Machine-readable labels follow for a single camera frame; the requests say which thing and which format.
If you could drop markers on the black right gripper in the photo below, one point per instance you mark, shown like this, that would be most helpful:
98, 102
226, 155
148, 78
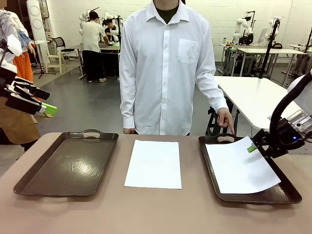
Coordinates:
290, 141

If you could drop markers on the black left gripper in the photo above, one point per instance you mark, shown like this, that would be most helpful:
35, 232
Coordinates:
6, 80

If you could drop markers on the white A4 paper sheet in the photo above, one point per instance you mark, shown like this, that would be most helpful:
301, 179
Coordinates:
239, 168

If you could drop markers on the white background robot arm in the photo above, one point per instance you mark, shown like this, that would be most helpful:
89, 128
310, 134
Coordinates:
83, 17
271, 24
237, 26

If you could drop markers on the person's right forearm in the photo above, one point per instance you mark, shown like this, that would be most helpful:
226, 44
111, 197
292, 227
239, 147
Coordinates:
128, 107

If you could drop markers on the person's left forearm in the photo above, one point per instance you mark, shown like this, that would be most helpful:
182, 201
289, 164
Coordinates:
217, 95

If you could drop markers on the person's left hand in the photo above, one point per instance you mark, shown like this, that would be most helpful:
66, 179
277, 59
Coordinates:
225, 118

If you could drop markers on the person's right hand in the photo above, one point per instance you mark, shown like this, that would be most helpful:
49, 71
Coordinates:
129, 131

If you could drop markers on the black light stand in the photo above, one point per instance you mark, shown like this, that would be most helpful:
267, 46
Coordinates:
41, 69

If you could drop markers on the mannequin with orange shorts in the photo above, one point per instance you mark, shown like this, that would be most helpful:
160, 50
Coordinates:
23, 65

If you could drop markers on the white folding chair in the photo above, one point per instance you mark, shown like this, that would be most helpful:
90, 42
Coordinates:
54, 59

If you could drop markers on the white table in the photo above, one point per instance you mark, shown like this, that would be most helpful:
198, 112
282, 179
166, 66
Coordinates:
248, 97

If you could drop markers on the brown plastic tray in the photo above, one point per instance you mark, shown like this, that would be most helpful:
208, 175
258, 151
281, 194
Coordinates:
65, 165
243, 198

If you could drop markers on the black office chair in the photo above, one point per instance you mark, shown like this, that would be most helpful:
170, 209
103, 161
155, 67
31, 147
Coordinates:
58, 42

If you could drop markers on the black backpack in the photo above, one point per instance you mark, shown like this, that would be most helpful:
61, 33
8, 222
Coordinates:
212, 111

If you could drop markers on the white tower air conditioner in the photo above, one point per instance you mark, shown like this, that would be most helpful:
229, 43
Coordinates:
36, 22

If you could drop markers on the white background desk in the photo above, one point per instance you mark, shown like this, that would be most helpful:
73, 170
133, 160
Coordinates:
256, 50

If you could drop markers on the brown background table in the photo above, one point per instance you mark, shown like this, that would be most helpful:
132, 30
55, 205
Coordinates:
109, 47

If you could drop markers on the black tripod pole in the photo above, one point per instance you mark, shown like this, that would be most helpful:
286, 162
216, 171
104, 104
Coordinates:
269, 48

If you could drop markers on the seated person black hair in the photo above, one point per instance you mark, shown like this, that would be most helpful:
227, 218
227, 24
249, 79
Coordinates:
110, 26

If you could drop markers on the white A4 paper stack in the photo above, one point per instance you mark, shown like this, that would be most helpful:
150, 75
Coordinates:
153, 165

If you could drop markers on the white humanoid robot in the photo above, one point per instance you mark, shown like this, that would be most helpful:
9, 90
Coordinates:
114, 17

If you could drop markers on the person in white shirt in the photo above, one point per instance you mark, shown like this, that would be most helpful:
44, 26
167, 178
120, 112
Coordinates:
165, 73

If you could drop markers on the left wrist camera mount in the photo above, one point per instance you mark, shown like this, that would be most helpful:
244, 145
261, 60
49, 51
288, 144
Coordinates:
17, 45

